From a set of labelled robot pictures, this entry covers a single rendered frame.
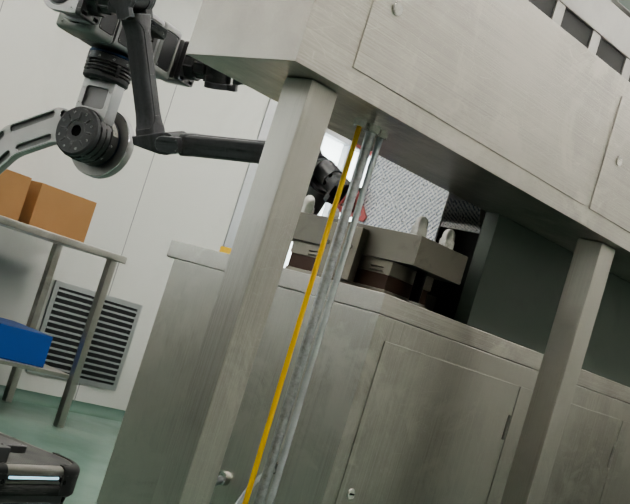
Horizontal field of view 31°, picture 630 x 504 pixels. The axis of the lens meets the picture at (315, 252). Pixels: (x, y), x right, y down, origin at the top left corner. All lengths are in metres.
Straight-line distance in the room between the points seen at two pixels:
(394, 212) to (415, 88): 0.76
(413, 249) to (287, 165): 0.60
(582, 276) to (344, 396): 0.57
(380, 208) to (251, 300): 0.94
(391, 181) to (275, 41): 0.95
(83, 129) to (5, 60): 2.91
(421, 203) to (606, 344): 0.63
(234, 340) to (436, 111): 0.50
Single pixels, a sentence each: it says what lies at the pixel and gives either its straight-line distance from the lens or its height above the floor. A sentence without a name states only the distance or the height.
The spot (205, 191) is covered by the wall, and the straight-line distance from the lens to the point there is 6.88.
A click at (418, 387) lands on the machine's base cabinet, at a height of 0.75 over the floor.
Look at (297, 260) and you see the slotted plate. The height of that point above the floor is 0.93.
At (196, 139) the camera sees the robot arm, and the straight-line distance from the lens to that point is 2.85.
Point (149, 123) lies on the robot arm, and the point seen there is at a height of 1.18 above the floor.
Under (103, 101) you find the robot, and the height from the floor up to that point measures 1.24.
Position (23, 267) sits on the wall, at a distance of 6.25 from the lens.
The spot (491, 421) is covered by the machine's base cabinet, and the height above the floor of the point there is 0.72.
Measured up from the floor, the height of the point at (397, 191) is 1.15.
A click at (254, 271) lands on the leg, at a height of 0.84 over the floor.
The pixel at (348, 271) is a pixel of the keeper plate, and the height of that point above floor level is 0.93.
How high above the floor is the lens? 0.77
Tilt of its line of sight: 4 degrees up
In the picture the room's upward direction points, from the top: 17 degrees clockwise
